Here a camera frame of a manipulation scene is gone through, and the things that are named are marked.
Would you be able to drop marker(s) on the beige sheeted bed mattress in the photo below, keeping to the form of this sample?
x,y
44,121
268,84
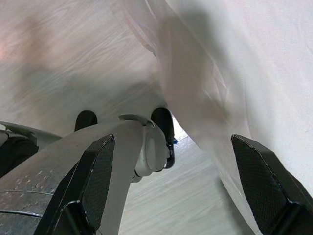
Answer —
x,y
269,73

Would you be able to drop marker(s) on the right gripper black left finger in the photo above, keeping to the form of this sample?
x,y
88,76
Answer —
x,y
97,176

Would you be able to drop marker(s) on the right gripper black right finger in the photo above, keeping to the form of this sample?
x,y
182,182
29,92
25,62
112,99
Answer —
x,y
269,191

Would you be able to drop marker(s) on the grey left robot leg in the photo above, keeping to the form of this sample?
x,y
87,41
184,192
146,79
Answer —
x,y
14,151

